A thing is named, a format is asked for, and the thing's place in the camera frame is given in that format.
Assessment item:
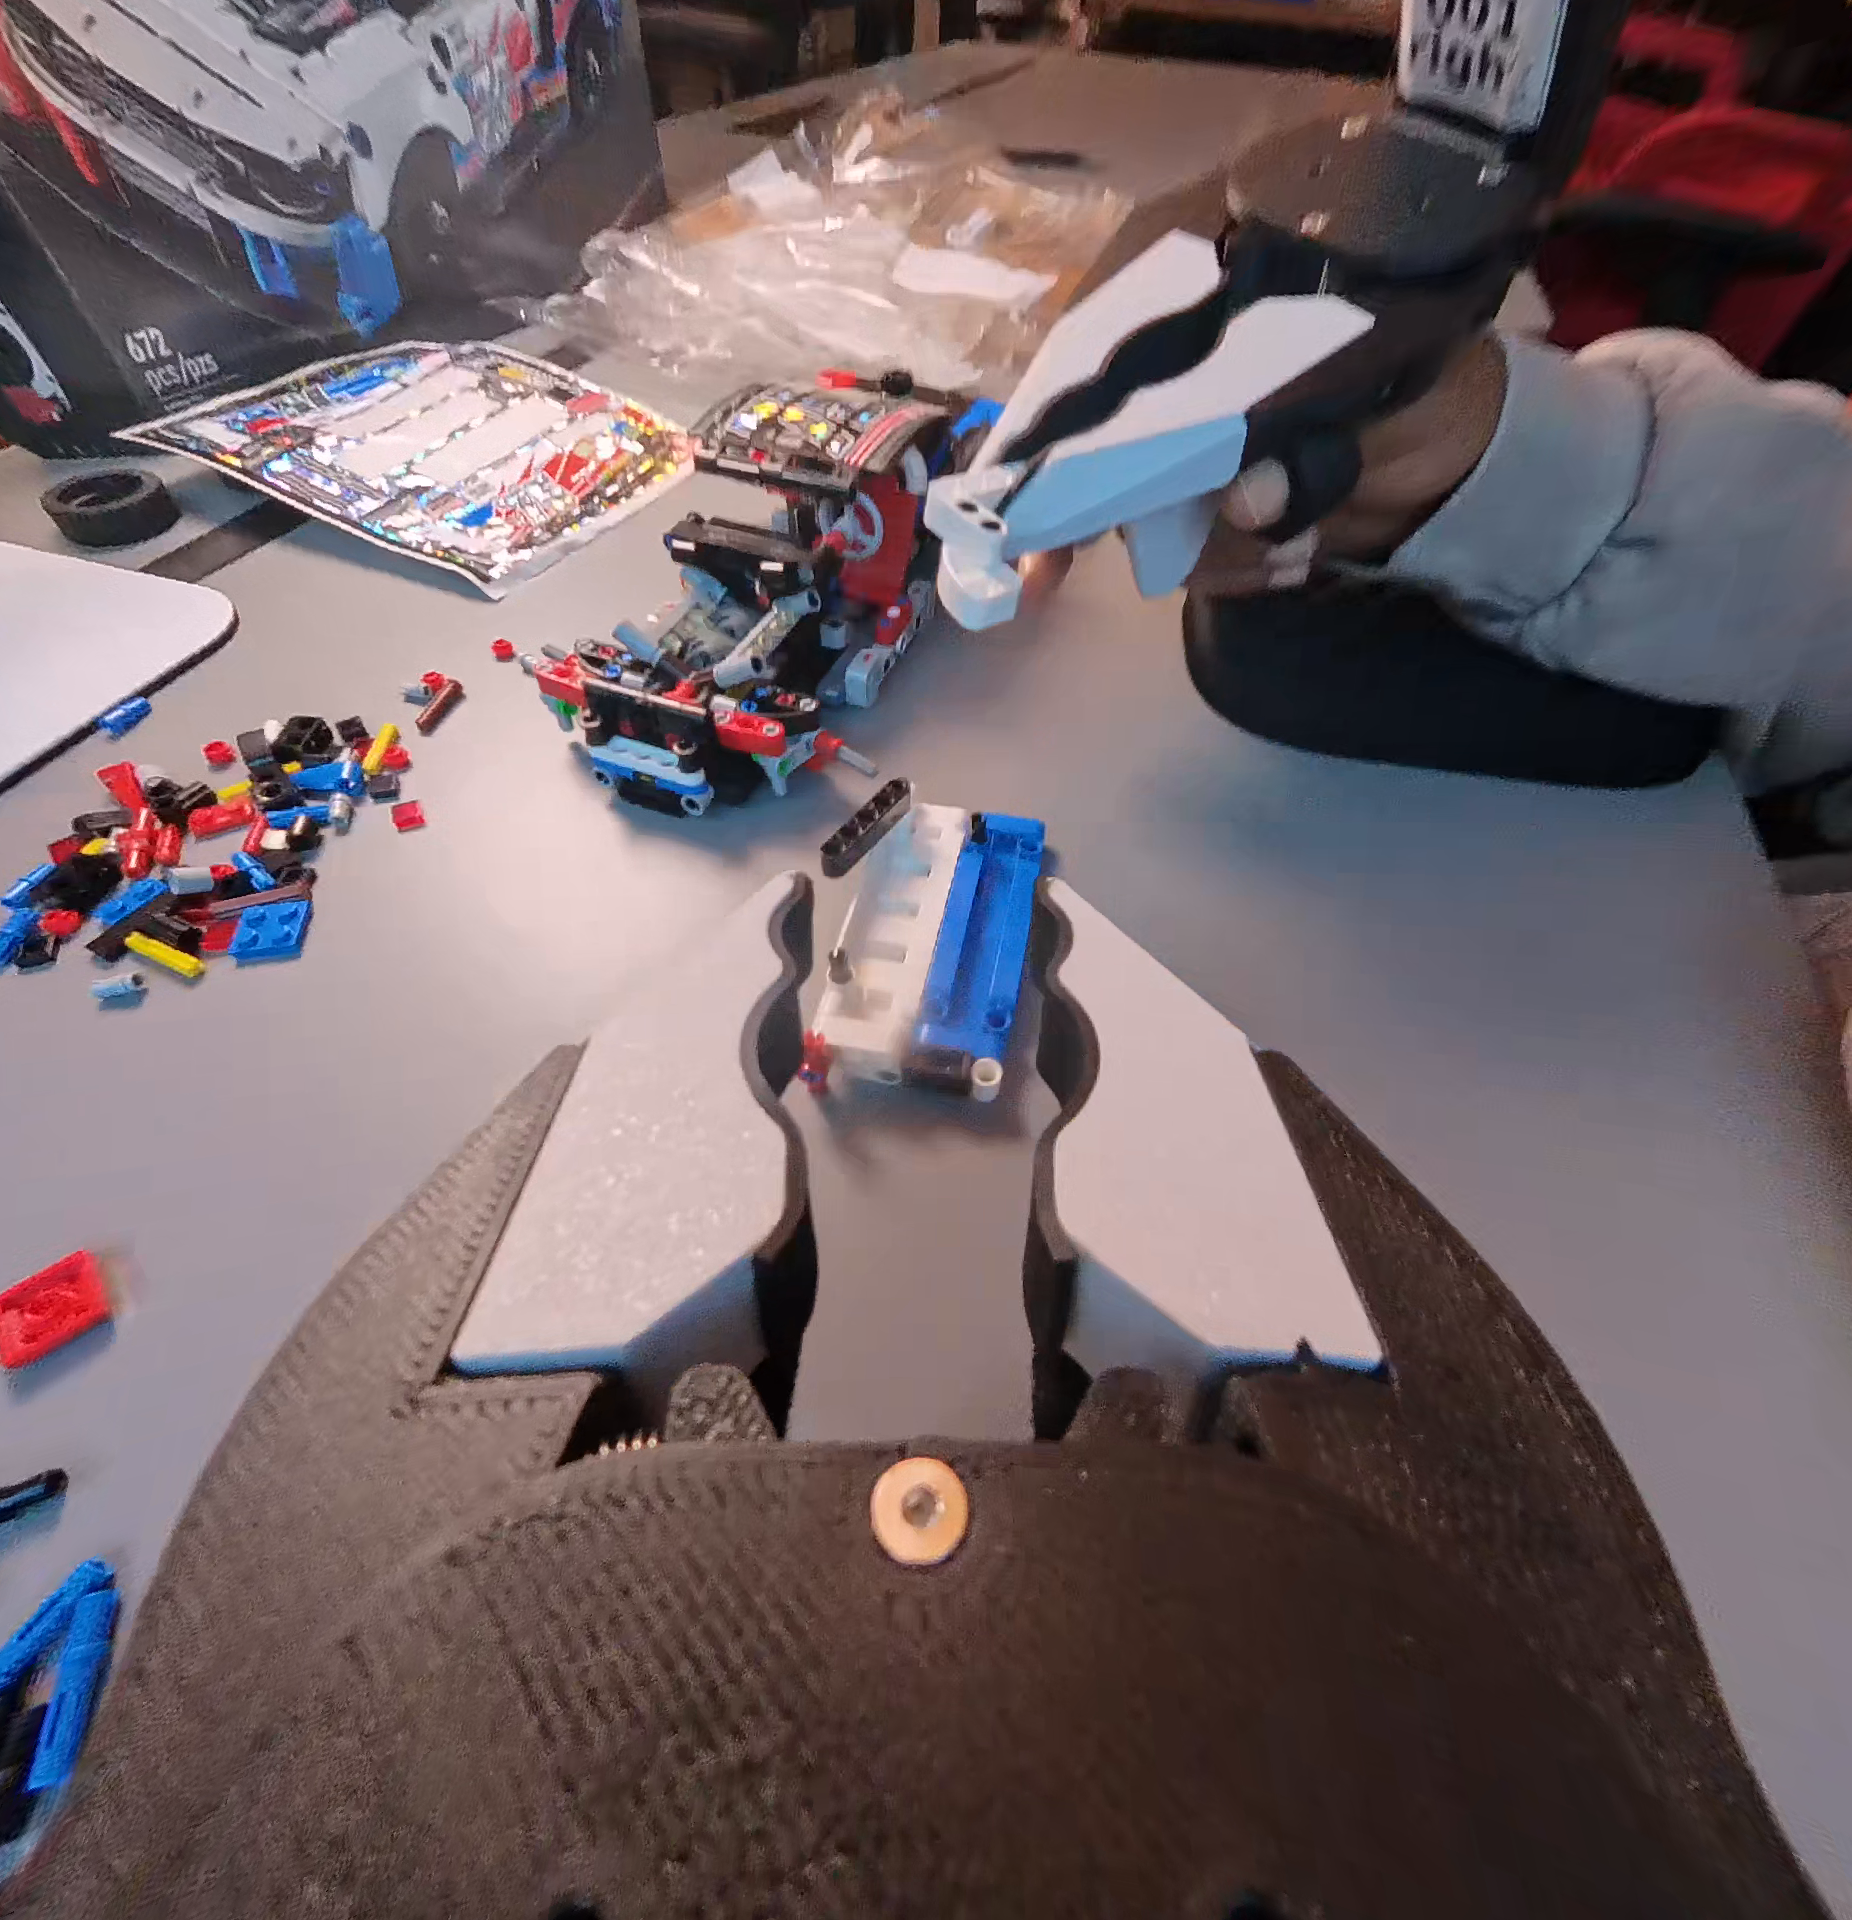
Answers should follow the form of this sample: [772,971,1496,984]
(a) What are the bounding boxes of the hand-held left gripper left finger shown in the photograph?
[445,872,818,1441]

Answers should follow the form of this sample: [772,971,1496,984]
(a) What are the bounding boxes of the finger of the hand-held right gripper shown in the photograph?
[997,295,1380,599]
[981,229,1230,466]

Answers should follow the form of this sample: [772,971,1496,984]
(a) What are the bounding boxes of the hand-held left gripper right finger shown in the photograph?
[1025,877,1389,1443]

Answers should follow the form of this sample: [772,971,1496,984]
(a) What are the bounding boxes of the small white lego connector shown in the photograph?
[922,468,1019,545]

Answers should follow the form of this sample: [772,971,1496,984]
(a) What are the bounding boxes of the white L-shaped lego beam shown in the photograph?
[933,534,1034,633]

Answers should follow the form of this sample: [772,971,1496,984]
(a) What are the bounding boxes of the blue and white lego assembly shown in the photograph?
[798,802,1051,1107]

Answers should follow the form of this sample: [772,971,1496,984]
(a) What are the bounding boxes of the black five-hole lego beam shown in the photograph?
[818,775,915,878]

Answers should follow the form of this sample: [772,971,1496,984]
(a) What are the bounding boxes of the partly built lego car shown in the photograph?
[536,369,1019,819]

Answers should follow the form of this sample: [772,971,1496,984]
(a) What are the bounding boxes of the pile of mixed lego pieces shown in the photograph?
[0,712,417,1006]

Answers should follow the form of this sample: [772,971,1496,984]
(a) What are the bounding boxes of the red square lego plate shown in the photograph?
[0,1250,117,1373]

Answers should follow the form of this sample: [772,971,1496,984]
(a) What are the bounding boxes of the small black lego tyre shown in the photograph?
[40,468,181,550]

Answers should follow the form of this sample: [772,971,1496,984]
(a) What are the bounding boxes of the black lego box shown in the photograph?
[0,0,664,454]

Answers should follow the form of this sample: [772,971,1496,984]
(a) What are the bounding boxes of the person's right hand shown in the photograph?
[1205,337,1514,583]

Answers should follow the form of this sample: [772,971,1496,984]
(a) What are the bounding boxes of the clear plastic bags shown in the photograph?
[536,80,1138,396]

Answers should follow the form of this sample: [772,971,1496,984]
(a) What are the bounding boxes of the red office chairs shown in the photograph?
[1539,0,1852,383]

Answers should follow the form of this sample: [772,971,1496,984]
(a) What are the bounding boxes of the person's beige trousers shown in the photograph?
[1795,884,1852,1202]

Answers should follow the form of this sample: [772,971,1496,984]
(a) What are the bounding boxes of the holographic sticker sheet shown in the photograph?
[116,343,697,602]

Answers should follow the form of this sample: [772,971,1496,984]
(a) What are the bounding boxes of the pile of blue black pins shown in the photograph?
[0,1473,124,1860]

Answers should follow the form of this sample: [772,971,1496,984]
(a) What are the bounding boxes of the white book stand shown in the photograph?
[0,536,240,813]

